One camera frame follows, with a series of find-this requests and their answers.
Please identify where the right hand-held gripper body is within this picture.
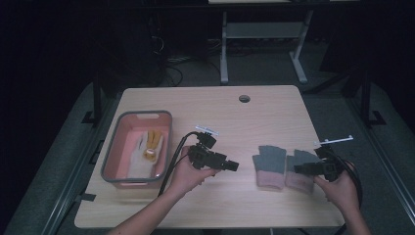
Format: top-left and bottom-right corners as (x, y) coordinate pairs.
(312, 135), (354, 183)

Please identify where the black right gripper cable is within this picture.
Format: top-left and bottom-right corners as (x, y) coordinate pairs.
(332, 153), (364, 211)

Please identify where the pink basin with grey rim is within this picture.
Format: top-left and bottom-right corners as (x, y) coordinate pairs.
(100, 110), (173, 190)

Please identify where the white metal desk frame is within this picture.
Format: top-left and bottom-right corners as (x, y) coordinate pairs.
(219, 9), (315, 84)

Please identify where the person's right hand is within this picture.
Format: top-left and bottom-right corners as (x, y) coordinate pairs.
(314, 162), (360, 215)

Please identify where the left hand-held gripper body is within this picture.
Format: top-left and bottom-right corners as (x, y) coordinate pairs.
(188, 125), (229, 171)

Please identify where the bundle of floor cables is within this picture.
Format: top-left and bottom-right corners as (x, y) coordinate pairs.
(150, 33), (223, 86)

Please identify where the beige glove with bear face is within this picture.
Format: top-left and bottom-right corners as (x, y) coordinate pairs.
(142, 129), (165, 179)

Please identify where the grey and pink fingerless glove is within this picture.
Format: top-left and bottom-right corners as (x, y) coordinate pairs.
(252, 145), (288, 190)
(285, 149), (324, 194)

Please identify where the black metal stand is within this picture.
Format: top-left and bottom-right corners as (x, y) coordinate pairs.
(81, 72), (104, 125)
(359, 67), (388, 129)

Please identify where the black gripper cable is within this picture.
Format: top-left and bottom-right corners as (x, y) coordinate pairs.
(332, 153), (364, 211)
(158, 130), (201, 198)

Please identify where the person's left hand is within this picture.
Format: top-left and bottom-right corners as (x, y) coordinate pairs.
(167, 145), (220, 197)

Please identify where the black table edge bracket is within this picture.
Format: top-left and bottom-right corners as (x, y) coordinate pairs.
(77, 192), (98, 203)

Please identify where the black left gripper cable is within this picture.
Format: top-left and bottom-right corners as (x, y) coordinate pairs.
(158, 130), (201, 198)

